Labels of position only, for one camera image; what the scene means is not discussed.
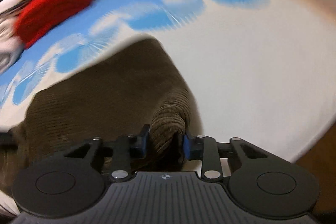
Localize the brown corduroy pants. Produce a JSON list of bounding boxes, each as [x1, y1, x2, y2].
[[1, 38, 195, 194]]

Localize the red folded garment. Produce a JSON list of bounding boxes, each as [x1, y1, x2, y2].
[[14, 0, 93, 49]]

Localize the blue and white bedsheet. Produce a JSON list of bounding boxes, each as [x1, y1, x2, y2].
[[1, 0, 335, 163]]

